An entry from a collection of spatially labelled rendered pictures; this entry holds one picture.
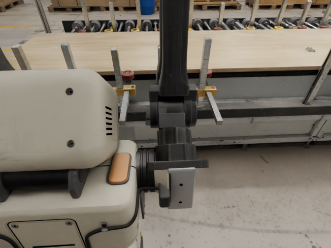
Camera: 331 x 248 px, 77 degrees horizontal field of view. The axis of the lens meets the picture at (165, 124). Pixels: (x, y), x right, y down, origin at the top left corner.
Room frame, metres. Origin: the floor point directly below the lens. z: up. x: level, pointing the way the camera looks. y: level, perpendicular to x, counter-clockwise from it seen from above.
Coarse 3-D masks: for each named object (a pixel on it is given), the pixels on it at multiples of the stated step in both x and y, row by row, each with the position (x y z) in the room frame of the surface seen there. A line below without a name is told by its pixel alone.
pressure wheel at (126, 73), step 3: (123, 72) 1.22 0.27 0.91; (126, 72) 1.22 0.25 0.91; (129, 72) 1.23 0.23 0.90; (132, 72) 1.22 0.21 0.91; (123, 75) 1.18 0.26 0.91; (126, 75) 1.18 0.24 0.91; (129, 75) 1.18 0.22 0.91; (132, 75) 1.20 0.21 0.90; (123, 78) 1.19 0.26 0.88; (126, 78) 1.18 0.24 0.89; (129, 78) 1.18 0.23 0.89; (132, 78) 1.19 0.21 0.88
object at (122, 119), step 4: (128, 84) 1.16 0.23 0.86; (124, 92) 1.07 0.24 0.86; (128, 92) 1.07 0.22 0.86; (124, 96) 1.02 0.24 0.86; (128, 96) 1.02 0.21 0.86; (124, 100) 0.98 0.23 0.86; (128, 100) 1.00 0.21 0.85; (124, 104) 0.94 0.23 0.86; (128, 104) 0.98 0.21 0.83; (124, 108) 0.91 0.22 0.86; (124, 112) 0.87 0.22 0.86; (120, 116) 0.84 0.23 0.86; (124, 116) 0.84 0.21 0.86; (120, 120) 0.81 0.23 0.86; (124, 120) 0.81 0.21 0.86; (120, 124) 0.80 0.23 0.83; (124, 124) 0.80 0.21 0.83
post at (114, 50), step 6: (114, 48) 1.10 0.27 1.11; (114, 54) 1.09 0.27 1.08; (114, 60) 1.09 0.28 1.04; (114, 66) 1.09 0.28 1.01; (120, 66) 1.12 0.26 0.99; (114, 72) 1.09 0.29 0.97; (120, 72) 1.09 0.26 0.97; (120, 78) 1.09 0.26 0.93; (120, 84) 1.09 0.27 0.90; (120, 96) 1.09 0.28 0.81; (120, 102) 1.09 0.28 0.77
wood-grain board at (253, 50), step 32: (96, 32) 2.03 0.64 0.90; (128, 32) 2.03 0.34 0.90; (192, 32) 2.03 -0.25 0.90; (224, 32) 2.03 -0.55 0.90; (256, 32) 2.03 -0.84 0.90; (288, 32) 2.03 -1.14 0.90; (320, 32) 2.03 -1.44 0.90; (32, 64) 1.35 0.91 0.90; (64, 64) 1.35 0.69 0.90; (96, 64) 1.35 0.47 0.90; (128, 64) 1.35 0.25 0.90; (192, 64) 1.35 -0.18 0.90; (224, 64) 1.35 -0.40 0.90; (256, 64) 1.35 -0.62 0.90; (288, 64) 1.35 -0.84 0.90; (320, 64) 1.35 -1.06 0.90
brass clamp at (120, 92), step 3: (114, 87) 1.11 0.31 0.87; (123, 87) 1.11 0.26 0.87; (126, 87) 1.11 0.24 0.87; (129, 87) 1.11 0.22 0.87; (117, 90) 1.09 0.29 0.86; (120, 90) 1.09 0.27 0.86; (123, 90) 1.09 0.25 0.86; (126, 90) 1.09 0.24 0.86; (129, 90) 1.09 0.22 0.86; (132, 90) 1.09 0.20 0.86; (135, 90) 1.12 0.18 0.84; (117, 93) 1.08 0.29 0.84; (120, 93) 1.09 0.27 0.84; (123, 93) 1.09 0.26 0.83; (132, 93) 1.09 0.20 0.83; (135, 93) 1.10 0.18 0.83
